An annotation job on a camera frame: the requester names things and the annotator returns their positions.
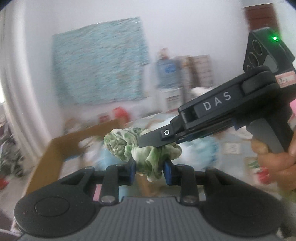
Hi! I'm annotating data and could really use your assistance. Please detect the green white scrunched cloth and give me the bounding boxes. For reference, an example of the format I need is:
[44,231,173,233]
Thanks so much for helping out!
[103,127,182,182]

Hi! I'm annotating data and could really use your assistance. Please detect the pink knitted cloth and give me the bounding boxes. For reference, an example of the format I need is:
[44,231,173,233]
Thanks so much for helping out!
[93,184,101,201]

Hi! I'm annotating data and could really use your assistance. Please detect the person right hand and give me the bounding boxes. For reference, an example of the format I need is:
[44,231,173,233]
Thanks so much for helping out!
[251,133,295,191]

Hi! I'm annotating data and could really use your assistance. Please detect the white plastic shopping bag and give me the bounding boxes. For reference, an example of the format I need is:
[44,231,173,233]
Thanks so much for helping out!
[180,137,219,171]

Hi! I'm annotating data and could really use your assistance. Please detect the red drink carton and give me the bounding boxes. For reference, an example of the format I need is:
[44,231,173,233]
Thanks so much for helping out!
[98,113,110,123]

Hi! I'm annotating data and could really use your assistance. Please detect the red plastic bag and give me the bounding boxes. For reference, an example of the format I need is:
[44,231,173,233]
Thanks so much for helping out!
[113,106,130,123]

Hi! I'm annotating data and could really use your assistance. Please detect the brown cardboard box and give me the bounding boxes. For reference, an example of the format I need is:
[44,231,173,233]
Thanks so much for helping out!
[23,118,124,196]

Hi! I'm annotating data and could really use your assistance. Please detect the folded plaid floral mat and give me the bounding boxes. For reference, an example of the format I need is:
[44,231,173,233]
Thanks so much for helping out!
[176,55,214,89]

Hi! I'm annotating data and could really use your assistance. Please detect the white water dispenser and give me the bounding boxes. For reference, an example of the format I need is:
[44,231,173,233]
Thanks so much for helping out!
[159,87,183,113]

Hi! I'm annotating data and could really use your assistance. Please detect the brown wooden door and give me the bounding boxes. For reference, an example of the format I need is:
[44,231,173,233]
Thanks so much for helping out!
[243,3,280,33]

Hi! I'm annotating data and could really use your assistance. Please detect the blue water bottle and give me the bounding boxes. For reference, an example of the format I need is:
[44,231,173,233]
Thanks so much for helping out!
[156,59,180,89]

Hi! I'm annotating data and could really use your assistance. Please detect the white curtain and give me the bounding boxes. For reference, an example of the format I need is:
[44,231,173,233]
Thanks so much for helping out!
[1,1,62,155]

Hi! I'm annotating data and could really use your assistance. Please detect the teal floral wall cloth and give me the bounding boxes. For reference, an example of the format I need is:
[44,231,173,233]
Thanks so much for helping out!
[52,17,149,106]

